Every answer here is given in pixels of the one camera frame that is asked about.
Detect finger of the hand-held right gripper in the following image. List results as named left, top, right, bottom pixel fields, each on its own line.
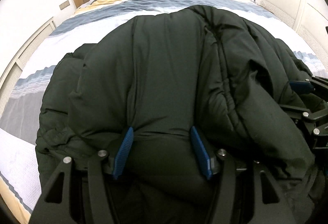
left=279, top=103, right=328, bottom=122
left=289, top=75, right=328, bottom=98

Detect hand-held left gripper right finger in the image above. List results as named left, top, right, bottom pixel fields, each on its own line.
left=190, top=126, right=290, bottom=224

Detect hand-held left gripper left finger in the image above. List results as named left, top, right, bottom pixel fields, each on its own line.
left=31, top=127, right=135, bottom=224

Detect black puffer coat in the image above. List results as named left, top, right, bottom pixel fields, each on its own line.
left=35, top=5, right=328, bottom=224

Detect white slatted cabinet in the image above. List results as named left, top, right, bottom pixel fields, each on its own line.
left=0, top=17, right=55, bottom=117

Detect striped duvet cover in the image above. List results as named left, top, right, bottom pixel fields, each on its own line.
left=0, top=0, right=321, bottom=224

